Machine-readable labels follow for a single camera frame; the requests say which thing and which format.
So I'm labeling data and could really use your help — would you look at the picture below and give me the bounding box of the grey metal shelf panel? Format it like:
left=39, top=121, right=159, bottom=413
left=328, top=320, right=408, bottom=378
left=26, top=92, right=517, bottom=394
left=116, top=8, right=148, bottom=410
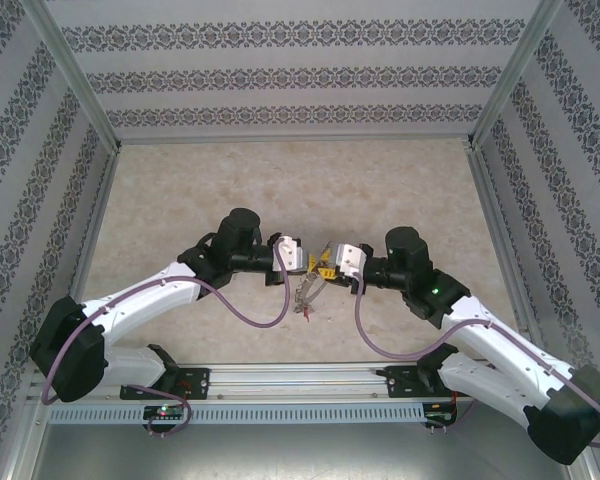
left=9, top=422, right=597, bottom=480

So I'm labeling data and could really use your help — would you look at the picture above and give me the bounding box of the small circuit board green light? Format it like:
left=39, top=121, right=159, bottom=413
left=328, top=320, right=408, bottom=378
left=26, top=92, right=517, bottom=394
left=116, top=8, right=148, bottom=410
left=143, top=404, right=187, bottom=422

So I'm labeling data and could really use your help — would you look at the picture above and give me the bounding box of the aluminium frame beam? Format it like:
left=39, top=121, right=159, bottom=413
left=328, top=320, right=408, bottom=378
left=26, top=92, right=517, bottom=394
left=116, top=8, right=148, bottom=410
left=67, top=143, right=125, bottom=301
left=467, top=142, right=537, bottom=332

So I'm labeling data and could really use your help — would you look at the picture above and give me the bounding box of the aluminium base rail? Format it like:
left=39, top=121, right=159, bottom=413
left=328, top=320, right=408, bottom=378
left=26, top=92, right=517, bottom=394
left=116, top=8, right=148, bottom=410
left=208, top=363, right=390, bottom=402

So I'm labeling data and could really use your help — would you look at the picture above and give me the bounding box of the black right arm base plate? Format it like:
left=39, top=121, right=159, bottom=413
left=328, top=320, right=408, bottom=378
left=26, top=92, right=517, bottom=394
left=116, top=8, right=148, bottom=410
left=383, top=364, right=462, bottom=400

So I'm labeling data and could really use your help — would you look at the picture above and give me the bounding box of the slotted grey cable duct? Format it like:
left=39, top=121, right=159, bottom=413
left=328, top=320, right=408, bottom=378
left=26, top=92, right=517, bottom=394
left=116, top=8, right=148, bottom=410
left=47, top=402, right=427, bottom=426

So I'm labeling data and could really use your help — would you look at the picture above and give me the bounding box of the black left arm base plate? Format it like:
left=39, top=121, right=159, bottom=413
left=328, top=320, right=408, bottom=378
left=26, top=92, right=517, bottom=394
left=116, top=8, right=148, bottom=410
left=119, top=366, right=213, bottom=402

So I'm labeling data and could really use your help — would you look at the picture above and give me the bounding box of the aluminium frame post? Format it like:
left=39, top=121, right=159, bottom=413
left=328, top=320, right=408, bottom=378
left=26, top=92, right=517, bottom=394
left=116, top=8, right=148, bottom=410
left=466, top=0, right=567, bottom=152
left=27, top=0, right=125, bottom=152

